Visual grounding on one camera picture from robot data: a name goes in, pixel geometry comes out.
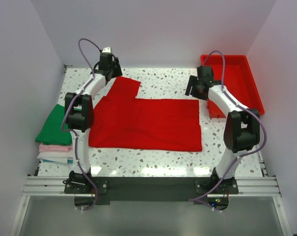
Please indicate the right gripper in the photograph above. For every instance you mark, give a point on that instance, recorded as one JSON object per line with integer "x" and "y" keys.
{"x": 193, "y": 81}

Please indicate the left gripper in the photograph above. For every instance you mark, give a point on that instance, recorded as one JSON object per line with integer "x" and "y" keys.
{"x": 118, "y": 71}

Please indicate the red t shirt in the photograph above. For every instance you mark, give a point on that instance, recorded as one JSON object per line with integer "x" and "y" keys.
{"x": 121, "y": 120}

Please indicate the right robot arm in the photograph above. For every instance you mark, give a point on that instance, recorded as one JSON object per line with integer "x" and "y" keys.
{"x": 242, "y": 130}

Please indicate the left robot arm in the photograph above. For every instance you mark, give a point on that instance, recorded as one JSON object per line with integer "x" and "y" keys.
{"x": 78, "y": 106}

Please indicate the red plastic bin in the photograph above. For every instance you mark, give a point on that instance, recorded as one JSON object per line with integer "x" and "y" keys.
{"x": 239, "y": 81}

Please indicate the green folded t shirt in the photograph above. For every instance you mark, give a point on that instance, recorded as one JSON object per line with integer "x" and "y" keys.
{"x": 51, "y": 133}

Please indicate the teal folded t shirt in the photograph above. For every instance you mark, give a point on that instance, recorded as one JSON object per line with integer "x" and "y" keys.
{"x": 59, "y": 161}

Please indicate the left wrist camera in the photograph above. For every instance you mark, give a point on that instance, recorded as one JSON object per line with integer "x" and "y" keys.
{"x": 106, "y": 51}

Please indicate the aluminium frame rail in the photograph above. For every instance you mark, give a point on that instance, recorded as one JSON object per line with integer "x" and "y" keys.
{"x": 250, "y": 178}

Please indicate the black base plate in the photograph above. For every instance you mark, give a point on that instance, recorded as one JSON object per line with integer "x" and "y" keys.
{"x": 104, "y": 190}

